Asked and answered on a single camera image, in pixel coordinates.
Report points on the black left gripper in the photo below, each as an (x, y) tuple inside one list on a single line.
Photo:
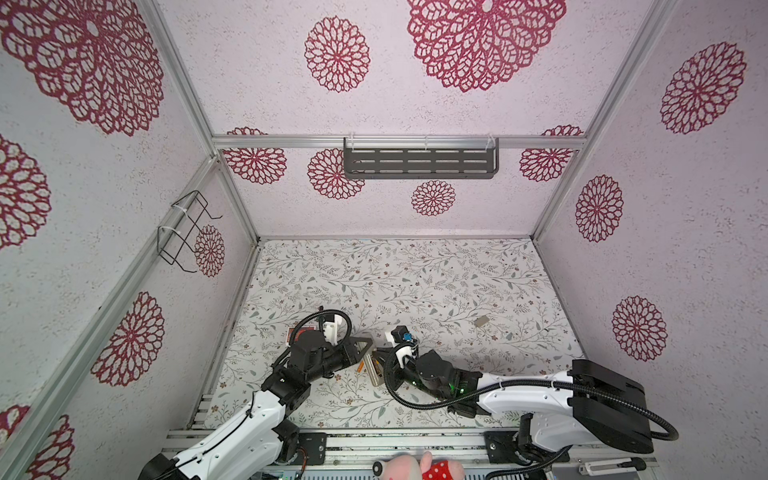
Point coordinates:
[(350, 354)]

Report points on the beige remote control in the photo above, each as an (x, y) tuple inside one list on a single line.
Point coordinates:
[(374, 369)]

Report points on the beige battery cover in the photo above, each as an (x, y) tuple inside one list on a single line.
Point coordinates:
[(481, 321)]

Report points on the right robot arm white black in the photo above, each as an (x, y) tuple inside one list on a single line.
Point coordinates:
[(579, 406)]

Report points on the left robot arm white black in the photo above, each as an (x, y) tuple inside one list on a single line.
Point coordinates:
[(261, 433)]

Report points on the red card box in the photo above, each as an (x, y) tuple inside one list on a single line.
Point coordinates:
[(297, 332)]

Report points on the pink plush toy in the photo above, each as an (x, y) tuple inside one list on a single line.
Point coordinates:
[(426, 467)]

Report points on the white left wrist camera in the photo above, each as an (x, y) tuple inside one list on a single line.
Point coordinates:
[(336, 326)]

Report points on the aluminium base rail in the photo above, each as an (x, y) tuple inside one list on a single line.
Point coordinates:
[(341, 453)]

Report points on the dark metal wall shelf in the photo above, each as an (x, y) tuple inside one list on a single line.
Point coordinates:
[(424, 163)]

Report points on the black wire wall basket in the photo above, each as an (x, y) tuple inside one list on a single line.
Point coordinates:
[(194, 243)]

